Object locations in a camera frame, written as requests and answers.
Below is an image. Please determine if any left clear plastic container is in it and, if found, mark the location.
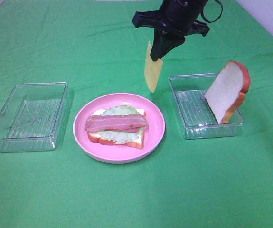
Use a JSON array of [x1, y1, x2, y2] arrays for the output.
[[0, 82, 68, 153]]

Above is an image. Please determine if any bacon strip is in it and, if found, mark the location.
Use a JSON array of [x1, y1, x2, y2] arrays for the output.
[[85, 114, 148, 132], [86, 128, 140, 133]]

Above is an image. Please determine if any toast bread slice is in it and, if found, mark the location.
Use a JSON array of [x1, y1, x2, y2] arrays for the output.
[[85, 105, 149, 149], [204, 60, 251, 124]]

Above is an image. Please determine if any green lettuce leaf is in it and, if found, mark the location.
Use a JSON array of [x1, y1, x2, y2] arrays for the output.
[[92, 105, 146, 145]]

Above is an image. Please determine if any right clear plastic container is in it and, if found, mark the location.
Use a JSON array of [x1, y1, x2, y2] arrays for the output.
[[169, 73, 244, 139]]

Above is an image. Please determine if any yellow cheese slice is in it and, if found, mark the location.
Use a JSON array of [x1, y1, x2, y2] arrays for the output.
[[144, 41, 163, 93]]

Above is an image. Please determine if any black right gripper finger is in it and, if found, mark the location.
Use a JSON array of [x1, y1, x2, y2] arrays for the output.
[[150, 28, 168, 61], [159, 36, 186, 59]]

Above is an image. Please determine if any pink round plate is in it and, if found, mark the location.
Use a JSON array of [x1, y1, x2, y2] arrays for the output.
[[73, 93, 165, 164]]

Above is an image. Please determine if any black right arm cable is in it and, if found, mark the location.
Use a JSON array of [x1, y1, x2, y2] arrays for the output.
[[199, 0, 224, 24]]

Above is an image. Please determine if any clear plastic container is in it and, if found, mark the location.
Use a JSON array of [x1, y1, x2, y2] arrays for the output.
[[0, 82, 68, 153], [169, 73, 244, 139]]

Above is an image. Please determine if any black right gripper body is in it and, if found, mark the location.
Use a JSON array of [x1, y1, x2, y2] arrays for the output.
[[132, 0, 210, 38]]

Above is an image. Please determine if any green tablecloth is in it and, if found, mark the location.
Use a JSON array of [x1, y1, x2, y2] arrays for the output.
[[0, 0, 273, 228]]

